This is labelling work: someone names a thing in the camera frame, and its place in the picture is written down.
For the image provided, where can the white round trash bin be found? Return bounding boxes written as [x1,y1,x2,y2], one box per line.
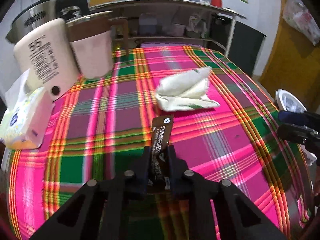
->
[274,89,317,166]

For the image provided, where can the metal kitchen shelf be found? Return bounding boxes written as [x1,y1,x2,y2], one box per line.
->
[89,0,244,54]

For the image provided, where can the orange wooden door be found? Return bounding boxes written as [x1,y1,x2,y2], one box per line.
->
[260,0,319,112]

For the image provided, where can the pink plaid tablecloth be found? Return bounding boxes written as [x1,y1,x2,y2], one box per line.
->
[7,45,313,239]

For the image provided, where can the black cloth cover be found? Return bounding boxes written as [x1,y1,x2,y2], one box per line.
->
[209,15,266,76]

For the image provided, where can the plastic bags on door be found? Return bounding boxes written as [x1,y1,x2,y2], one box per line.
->
[283,0,320,46]

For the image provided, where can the pink lidded storage box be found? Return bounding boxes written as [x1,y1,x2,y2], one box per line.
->
[140,42,193,48]

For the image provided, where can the white tissue pack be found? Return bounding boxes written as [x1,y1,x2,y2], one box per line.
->
[1,70,54,150]

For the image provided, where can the pink jug brown lid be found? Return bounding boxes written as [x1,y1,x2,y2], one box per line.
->
[66,11,129,80]

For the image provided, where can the stainless electric kettle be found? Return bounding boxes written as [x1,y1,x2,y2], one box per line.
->
[5,0,89,44]

